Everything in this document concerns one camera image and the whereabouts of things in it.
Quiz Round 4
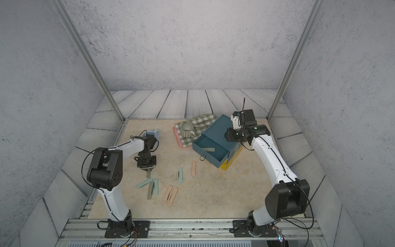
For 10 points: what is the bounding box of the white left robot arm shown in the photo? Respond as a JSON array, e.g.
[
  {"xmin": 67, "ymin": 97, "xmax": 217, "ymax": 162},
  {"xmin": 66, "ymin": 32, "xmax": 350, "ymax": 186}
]
[{"xmin": 86, "ymin": 134, "xmax": 159, "ymax": 232}]

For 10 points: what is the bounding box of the aluminium frame post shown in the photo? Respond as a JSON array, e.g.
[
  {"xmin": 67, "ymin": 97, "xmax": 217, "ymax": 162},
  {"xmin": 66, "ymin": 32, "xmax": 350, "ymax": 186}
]
[
  {"xmin": 50, "ymin": 0, "xmax": 125, "ymax": 123},
  {"xmin": 266, "ymin": 0, "xmax": 325, "ymax": 121}
]

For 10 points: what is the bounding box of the pink tray under cloth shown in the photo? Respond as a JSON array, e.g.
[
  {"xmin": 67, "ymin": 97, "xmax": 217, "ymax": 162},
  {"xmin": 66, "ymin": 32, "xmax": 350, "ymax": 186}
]
[{"xmin": 173, "ymin": 126, "xmax": 184, "ymax": 148}]

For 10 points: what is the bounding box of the aluminium frame post right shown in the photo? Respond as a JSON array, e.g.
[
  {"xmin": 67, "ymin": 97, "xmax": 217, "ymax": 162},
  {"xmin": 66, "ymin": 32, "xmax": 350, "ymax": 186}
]
[{"xmin": 266, "ymin": 0, "xmax": 325, "ymax": 121}]

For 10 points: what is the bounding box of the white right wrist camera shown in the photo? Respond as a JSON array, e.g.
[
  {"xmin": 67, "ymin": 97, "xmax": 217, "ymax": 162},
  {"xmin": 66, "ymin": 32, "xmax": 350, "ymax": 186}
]
[{"xmin": 230, "ymin": 111, "xmax": 242, "ymax": 130}]

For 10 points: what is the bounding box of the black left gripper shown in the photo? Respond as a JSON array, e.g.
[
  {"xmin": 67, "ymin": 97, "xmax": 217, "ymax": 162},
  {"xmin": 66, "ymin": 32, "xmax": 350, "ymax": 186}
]
[{"xmin": 139, "ymin": 152, "xmax": 158, "ymax": 171}]

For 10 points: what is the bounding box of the teal drawer cabinet box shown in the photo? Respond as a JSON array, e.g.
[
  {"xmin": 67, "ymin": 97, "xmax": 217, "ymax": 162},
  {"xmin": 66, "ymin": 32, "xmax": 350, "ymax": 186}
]
[{"xmin": 202, "ymin": 115, "xmax": 242, "ymax": 153}]

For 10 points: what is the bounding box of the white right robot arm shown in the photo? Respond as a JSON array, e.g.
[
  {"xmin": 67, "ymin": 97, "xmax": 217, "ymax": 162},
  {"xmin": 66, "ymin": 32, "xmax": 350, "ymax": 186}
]
[{"xmin": 225, "ymin": 125, "xmax": 310, "ymax": 236}]

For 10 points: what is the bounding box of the aluminium frame post left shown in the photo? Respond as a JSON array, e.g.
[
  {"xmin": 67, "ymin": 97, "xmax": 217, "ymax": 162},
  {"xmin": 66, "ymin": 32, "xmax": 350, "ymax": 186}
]
[{"xmin": 50, "ymin": 0, "xmax": 125, "ymax": 123}]

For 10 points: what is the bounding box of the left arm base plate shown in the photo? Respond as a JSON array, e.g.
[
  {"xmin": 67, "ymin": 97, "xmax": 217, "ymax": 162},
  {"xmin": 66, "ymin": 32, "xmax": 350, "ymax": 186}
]
[{"xmin": 105, "ymin": 219, "xmax": 151, "ymax": 238}]

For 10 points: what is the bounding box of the green checkered cloth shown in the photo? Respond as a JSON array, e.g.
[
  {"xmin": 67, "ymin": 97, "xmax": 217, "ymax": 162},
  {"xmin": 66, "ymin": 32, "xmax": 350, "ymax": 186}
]
[{"xmin": 175, "ymin": 113, "xmax": 217, "ymax": 148}]

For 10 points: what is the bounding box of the teal pull-out drawer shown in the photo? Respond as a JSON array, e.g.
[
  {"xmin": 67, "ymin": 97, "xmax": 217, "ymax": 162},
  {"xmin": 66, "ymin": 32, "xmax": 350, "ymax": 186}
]
[{"xmin": 192, "ymin": 135, "xmax": 229, "ymax": 168}]

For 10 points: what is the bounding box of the green striped ceramic cup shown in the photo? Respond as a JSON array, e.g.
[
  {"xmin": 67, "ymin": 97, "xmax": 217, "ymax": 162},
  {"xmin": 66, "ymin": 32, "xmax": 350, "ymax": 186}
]
[{"xmin": 180, "ymin": 122, "xmax": 195, "ymax": 138}]

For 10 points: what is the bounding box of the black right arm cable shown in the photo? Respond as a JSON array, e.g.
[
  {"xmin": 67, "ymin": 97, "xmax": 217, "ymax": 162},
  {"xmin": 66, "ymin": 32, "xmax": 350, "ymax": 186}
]
[{"xmin": 237, "ymin": 97, "xmax": 315, "ymax": 247}]

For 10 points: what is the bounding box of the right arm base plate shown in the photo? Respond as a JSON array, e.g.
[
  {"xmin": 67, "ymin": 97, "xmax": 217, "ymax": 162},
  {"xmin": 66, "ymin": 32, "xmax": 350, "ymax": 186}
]
[{"xmin": 229, "ymin": 220, "xmax": 278, "ymax": 238}]

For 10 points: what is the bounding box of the light blue mug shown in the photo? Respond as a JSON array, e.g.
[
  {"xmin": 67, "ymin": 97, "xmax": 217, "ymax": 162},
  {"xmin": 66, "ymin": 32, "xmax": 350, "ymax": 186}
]
[{"xmin": 141, "ymin": 129, "xmax": 160, "ymax": 140}]

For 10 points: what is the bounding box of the mint green folding knife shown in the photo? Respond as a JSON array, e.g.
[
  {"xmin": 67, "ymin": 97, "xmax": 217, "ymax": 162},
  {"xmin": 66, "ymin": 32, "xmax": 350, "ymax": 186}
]
[
  {"xmin": 136, "ymin": 178, "xmax": 153, "ymax": 188},
  {"xmin": 178, "ymin": 168, "xmax": 183, "ymax": 184},
  {"xmin": 153, "ymin": 178, "xmax": 159, "ymax": 196}
]

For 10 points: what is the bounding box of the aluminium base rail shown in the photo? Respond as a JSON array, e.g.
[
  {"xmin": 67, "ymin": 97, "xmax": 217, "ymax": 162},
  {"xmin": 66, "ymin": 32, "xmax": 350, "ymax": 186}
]
[{"xmin": 56, "ymin": 218, "xmax": 327, "ymax": 247}]

